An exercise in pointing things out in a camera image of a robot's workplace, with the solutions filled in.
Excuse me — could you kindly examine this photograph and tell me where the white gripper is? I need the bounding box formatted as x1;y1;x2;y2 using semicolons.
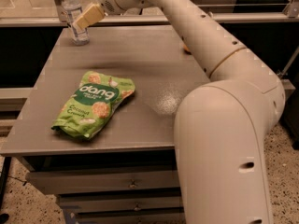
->
73;0;147;30

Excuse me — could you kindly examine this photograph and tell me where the clear plastic water bottle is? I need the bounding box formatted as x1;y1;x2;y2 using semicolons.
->
60;0;91;47

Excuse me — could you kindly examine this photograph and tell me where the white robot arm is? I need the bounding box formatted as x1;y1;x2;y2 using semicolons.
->
82;0;285;224

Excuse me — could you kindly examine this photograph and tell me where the green dang snack bag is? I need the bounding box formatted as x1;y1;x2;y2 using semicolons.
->
51;71;135;140

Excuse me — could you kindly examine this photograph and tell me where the grey top drawer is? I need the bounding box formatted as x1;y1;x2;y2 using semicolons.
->
26;166;179;195

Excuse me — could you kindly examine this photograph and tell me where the grey drawer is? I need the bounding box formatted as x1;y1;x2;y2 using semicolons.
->
26;166;179;195
76;208;185;224
58;188;181;213

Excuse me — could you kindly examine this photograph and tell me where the grey metal railing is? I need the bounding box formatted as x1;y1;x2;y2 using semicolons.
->
0;12;299;27

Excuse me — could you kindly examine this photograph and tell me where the grey middle drawer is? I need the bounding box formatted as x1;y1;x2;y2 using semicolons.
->
58;188;181;213

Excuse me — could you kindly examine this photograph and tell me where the grey bottom drawer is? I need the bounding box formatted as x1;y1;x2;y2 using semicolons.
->
76;208;185;224

